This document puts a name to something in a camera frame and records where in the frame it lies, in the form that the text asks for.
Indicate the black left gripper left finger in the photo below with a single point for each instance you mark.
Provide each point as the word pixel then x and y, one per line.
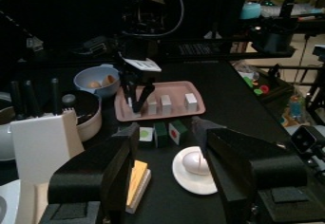
pixel 88 174

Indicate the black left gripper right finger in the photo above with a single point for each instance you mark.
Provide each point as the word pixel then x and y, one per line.
pixel 248 167

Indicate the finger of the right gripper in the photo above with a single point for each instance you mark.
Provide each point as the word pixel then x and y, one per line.
pixel 143 96
pixel 127 88

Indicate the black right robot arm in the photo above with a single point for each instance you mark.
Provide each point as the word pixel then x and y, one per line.
pixel 145 9

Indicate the white sushi rice block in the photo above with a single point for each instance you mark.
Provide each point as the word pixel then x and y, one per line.
pixel 152 106
pixel 165 104
pixel 191 102

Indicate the orange toy food piece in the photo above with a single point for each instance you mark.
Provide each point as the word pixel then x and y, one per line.
pixel 108 80

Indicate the tan toy food piece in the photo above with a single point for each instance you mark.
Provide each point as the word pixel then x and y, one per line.
pixel 93 84

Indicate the yellow egg sushi piece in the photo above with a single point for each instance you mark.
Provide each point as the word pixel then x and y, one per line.
pixel 137 182

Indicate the sushi roll with green centre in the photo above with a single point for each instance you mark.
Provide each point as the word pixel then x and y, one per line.
pixel 144 135

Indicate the dark green sushi roll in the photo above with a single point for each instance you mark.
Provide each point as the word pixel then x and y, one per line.
pixel 160 134

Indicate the white round sushi piece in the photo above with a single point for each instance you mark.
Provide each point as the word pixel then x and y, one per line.
pixel 192 163

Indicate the sushi roll with red centre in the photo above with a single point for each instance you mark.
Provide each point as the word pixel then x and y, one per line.
pixel 176 132

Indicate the white round plate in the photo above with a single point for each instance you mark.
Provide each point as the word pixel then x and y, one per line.
pixel 190 182

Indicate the pink rectangular tray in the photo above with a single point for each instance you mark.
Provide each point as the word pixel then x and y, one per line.
pixel 177 88

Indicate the light blue bowl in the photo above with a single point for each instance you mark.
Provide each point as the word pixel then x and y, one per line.
pixel 87 76

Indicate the black box device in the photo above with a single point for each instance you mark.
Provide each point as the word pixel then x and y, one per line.
pixel 97 46

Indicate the cream pot with dark inside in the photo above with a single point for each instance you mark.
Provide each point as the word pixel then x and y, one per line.
pixel 89 114

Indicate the white knife block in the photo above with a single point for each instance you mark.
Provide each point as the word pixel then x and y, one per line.
pixel 41 145

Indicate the black webcam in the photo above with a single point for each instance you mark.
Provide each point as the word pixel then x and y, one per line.
pixel 305 139

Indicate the white flat dish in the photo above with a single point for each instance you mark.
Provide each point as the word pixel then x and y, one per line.
pixel 9 202

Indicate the black bin with toys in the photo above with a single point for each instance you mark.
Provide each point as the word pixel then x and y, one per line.
pixel 266 88

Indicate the teal cup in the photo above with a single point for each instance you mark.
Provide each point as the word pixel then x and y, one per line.
pixel 250 11

